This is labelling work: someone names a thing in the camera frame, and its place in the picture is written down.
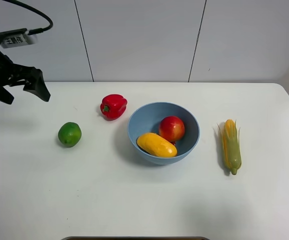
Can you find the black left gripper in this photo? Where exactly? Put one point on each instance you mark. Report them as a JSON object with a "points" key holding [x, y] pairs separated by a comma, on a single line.
{"points": [[12, 74]]}

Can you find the green lime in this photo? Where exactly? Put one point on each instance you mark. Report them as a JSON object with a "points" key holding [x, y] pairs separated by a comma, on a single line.
{"points": [[69, 134]]}

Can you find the yellow mango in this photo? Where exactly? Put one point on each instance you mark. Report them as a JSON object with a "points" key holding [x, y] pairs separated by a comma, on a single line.
{"points": [[156, 145]]}

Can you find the red peach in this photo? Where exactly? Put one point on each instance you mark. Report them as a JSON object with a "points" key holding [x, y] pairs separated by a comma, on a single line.
{"points": [[171, 128]]}

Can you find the blue bowl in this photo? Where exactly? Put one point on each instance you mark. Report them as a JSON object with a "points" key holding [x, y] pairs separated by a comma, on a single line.
{"points": [[147, 119]]}

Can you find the red bell pepper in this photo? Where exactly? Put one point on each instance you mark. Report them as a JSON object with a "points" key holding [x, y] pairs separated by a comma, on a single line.
{"points": [[113, 106]]}

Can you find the yellow corn cob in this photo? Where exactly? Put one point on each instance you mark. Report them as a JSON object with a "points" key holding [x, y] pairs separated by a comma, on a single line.
{"points": [[228, 145]]}

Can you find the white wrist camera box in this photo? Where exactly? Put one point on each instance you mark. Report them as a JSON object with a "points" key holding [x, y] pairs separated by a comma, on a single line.
{"points": [[18, 38]]}

